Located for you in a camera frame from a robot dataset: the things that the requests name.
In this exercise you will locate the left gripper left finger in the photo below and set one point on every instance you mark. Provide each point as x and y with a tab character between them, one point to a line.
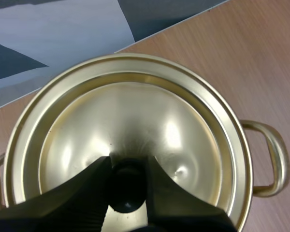
70	203

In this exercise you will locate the checked cloth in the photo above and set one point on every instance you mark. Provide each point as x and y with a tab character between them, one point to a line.
50	33

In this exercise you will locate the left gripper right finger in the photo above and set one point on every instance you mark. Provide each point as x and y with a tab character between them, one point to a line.
181	210

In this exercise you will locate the gold lid with black knob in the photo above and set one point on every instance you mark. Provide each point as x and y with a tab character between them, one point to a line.
135	116

